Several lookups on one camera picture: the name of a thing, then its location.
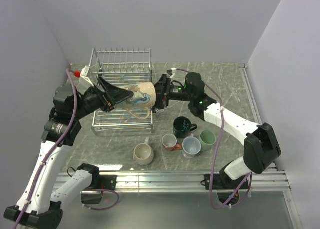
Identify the aluminium side rail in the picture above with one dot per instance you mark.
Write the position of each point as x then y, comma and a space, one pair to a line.
250, 93

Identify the beige dragon pattern mug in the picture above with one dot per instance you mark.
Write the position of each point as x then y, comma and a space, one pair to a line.
144, 98

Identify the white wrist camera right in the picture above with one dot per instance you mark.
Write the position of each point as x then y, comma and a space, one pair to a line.
171, 72

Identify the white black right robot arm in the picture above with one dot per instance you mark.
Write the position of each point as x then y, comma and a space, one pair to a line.
261, 147

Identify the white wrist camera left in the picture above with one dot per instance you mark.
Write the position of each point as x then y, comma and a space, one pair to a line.
88, 78

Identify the aluminium mounting rail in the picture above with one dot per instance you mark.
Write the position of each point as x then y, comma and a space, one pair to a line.
187, 181

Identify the light blue mug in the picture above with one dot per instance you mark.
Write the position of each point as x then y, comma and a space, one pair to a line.
191, 146

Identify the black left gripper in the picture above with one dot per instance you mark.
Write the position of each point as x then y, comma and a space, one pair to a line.
113, 96

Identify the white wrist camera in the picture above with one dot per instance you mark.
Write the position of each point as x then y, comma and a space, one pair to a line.
171, 72
88, 78

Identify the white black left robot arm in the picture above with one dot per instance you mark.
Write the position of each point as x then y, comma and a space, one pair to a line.
40, 207

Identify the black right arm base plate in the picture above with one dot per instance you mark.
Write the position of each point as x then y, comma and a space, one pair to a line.
217, 182

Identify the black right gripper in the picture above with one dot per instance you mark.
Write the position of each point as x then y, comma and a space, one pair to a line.
162, 94

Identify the beige speckled round mug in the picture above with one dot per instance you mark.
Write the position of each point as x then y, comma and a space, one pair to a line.
143, 153

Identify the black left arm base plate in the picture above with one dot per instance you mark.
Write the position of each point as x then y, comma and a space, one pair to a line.
107, 182

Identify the pink white mug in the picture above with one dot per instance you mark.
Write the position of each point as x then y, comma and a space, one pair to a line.
170, 143

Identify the light green mug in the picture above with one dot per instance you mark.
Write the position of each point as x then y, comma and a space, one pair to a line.
207, 140

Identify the dark green mug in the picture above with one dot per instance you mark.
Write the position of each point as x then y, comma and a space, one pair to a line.
182, 127

